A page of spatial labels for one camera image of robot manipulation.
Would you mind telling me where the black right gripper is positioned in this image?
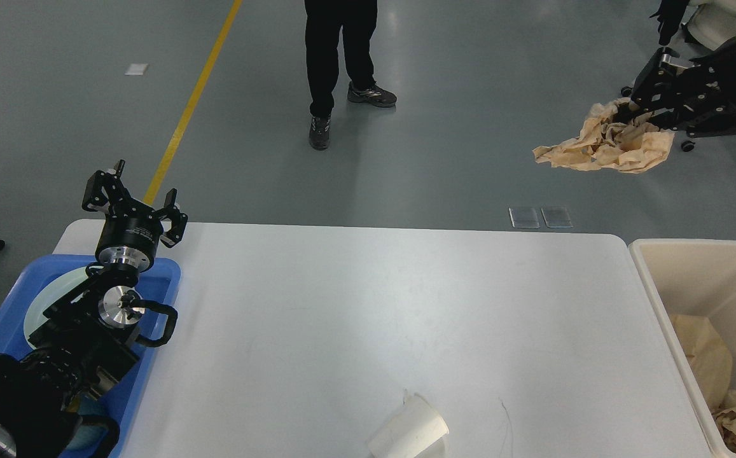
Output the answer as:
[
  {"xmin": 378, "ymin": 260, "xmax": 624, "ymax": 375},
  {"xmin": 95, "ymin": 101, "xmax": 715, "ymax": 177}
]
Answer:
[{"xmin": 616, "ymin": 36, "xmax": 736, "ymax": 138}]

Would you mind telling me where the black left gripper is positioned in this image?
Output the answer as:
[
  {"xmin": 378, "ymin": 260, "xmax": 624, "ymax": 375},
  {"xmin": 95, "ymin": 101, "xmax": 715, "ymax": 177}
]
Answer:
[{"xmin": 81, "ymin": 159, "xmax": 188, "ymax": 272}]

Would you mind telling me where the light green plate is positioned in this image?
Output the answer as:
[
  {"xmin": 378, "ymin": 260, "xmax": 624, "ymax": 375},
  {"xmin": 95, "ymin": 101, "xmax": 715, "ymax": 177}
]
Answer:
[{"xmin": 24, "ymin": 267, "xmax": 88, "ymax": 350}]

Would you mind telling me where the dark teal mug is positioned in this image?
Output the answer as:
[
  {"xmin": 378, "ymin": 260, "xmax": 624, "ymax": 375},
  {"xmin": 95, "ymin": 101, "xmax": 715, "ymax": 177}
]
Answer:
[{"xmin": 66, "ymin": 395, "xmax": 107, "ymax": 452}]

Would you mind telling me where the white paper cup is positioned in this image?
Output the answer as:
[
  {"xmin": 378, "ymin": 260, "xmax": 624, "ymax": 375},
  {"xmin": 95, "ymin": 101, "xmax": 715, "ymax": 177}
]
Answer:
[{"xmin": 366, "ymin": 393, "xmax": 450, "ymax": 457}]

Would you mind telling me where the brown paper bag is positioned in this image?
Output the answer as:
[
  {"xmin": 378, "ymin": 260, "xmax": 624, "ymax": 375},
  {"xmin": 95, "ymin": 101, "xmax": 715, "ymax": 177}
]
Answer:
[{"xmin": 669, "ymin": 315, "xmax": 733, "ymax": 412}]

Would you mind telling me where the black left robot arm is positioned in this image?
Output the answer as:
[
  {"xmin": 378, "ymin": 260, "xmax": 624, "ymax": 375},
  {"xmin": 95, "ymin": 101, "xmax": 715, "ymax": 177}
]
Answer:
[{"xmin": 0, "ymin": 160, "xmax": 188, "ymax": 457}]

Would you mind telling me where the white rolling chair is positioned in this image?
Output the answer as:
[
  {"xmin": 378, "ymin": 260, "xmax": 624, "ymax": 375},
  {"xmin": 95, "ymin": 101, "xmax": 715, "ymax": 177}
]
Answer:
[{"xmin": 621, "ymin": 1, "xmax": 736, "ymax": 151}]

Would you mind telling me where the black garment on chair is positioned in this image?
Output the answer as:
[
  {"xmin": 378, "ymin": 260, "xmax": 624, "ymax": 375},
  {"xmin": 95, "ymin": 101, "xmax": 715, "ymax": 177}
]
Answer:
[{"xmin": 649, "ymin": 0, "xmax": 690, "ymax": 46}]

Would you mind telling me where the right floor outlet cover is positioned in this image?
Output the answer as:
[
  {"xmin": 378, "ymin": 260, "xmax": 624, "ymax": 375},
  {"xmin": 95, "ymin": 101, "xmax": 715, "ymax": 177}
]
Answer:
[{"xmin": 540, "ymin": 206, "xmax": 574, "ymax": 229}]

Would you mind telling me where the floor outlet cover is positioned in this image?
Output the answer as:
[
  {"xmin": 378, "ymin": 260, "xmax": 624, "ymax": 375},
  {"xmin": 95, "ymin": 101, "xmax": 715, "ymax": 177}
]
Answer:
[
  {"xmin": 508, "ymin": 207, "xmax": 541, "ymax": 229},
  {"xmin": 540, "ymin": 206, "xmax": 574, "ymax": 229}
]

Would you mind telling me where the beige plastic bin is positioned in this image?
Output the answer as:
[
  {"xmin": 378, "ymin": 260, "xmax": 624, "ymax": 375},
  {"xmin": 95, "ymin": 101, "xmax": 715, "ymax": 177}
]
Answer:
[{"xmin": 628, "ymin": 239, "xmax": 736, "ymax": 457}]

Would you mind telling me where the blue plastic tray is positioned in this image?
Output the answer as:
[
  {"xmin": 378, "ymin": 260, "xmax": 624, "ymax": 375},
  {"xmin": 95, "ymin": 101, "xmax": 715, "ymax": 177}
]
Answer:
[{"xmin": 0, "ymin": 254, "xmax": 181, "ymax": 457}]

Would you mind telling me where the left floor outlet cover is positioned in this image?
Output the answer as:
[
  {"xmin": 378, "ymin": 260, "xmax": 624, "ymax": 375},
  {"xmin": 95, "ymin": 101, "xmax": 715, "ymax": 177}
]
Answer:
[{"xmin": 508, "ymin": 207, "xmax": 541, "ymax": 229}]

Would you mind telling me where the person in black trousers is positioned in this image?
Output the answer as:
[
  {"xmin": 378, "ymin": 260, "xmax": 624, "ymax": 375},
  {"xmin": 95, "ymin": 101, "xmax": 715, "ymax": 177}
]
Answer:
[{"xmin": 304, "ymin": 1, "xmax": 398, "ymax": 151}]

